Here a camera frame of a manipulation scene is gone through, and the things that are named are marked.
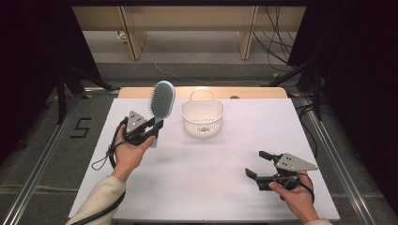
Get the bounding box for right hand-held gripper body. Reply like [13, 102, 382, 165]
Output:
[271, 152, 319, 191]

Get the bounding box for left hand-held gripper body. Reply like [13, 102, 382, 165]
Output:
[122, 110, 155, 146]

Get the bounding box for blue hairbrush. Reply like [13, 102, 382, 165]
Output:
[148, 80, 176, 149]

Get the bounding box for white plastic basket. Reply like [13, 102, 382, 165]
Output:
[180, 88, 225, 138]

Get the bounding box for person's left hand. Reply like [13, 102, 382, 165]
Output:
[111, 124, 157, 183]

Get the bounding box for person's right hand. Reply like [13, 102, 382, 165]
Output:
[268, 171, 320, 225]

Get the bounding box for white table cover sheet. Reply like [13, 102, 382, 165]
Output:
[68, 97, 342, 221]

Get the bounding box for black metal stand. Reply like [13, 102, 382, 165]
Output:
[268, 60, 323, 122]
[55, 64, 121, 126]

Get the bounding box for dark curtain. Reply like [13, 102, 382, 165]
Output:
[287, 0, 398, 201]
[0, 0, 102, 163]

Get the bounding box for beige wooden desk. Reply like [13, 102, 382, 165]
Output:
[71, 5, 307, 61]

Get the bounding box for right hand-held gripper black cable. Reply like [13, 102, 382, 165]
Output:
[297, 172, 315, 204]

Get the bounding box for hand-held gripper black cable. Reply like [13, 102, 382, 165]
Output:
[70, 117, 130, 225]
[297, 172, 315, 204]

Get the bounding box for left hand-held gripper black cable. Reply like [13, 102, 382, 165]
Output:
[70, 117, 130, 225]

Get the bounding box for aluminium floor rail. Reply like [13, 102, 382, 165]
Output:
[301, 95, 376, 225]
[0, 90, 121, 225]

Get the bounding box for bundle of black cables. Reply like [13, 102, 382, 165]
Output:
[253, 5, 301, 73]

